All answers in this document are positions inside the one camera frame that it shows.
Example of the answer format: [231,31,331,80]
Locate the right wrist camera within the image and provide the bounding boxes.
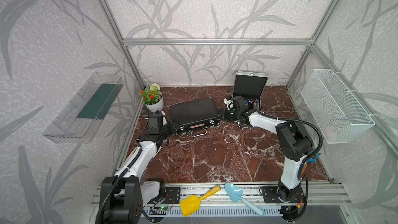
[223,98,234,111]

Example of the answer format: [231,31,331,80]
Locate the pink object in basket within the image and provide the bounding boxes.
[323,126,337,140]

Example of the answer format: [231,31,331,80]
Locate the small circuit board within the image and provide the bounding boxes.
[151,205,173,214]

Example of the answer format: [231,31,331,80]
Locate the blue toy garden rake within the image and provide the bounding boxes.
[301,153,322,180]

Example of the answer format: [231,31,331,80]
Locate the white wire mesh basket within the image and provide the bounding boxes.
[301,69,375,144]

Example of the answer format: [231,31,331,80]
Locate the yellow toy shovel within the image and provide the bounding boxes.
[180,185,221,217]

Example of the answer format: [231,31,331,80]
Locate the light blue toy shovel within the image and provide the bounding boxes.
[224,183,264,217]

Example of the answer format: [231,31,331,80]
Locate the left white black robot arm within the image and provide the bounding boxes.
[95,111,176,224]

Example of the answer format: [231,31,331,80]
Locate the silver aluminium poker case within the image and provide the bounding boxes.
[233,71,268,112]

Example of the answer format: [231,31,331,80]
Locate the potted plant red flowers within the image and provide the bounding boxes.
[139,83,164,113]

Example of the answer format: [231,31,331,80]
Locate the clear plastic wall shelf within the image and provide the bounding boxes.
[43,72,124,144]

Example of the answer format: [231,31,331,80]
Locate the black poker case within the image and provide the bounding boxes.
[170,98,220,138]

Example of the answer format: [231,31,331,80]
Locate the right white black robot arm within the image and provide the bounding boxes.
[220,96,323,202]

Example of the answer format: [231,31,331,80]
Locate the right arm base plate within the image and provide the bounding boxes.
[260,184,305,204]

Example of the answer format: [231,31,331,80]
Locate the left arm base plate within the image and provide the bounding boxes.
[153,187,181,204]

